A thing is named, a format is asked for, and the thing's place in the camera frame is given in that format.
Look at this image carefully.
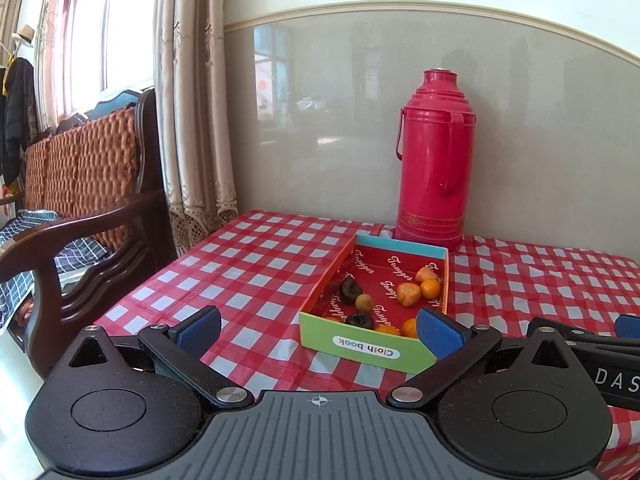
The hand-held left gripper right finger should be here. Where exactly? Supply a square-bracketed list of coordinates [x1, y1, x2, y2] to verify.
[386, 306, 582, 408]

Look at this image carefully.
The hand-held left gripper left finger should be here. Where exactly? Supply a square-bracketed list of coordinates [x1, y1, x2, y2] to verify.
[65, 305, 254, 409]

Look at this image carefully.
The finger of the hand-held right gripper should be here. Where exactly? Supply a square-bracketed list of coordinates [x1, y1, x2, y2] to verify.
[615, 313, 640, 340]
[526, 316, 640, 357]

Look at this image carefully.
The cardboard box with red lining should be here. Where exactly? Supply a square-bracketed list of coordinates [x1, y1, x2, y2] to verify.
[298, 232, 450, 375]

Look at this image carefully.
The red white checkered tablecloth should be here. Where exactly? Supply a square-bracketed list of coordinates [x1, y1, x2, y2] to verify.
[92, 209, 640, 480]

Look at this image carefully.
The dark wooden sofa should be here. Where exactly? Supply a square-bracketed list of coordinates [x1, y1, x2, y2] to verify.
[0, 87, 179, 379]

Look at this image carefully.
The red thermos flask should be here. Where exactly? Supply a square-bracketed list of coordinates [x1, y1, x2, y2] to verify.
[393, 67, 476, 252]

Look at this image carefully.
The blue white plaid cloth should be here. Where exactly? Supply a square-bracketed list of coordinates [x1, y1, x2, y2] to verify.
[0, 210, 117, 334]

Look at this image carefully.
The orange woven seat cushion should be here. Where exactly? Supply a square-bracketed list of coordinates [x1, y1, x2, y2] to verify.
[22, 105, 147, 254]

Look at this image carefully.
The beige embroidered curtain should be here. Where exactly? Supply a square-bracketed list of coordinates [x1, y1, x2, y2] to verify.
[152, 0, 240, 257]

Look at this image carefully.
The black hanging coat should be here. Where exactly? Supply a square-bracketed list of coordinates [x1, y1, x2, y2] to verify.
[0, 56, 39, 187]

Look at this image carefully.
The window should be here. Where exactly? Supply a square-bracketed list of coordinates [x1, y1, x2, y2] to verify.
[47, 0, 167, 128]

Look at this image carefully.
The pink sheer curtain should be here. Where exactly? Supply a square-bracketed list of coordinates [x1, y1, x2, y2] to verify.
[34, 0, 77, 133]

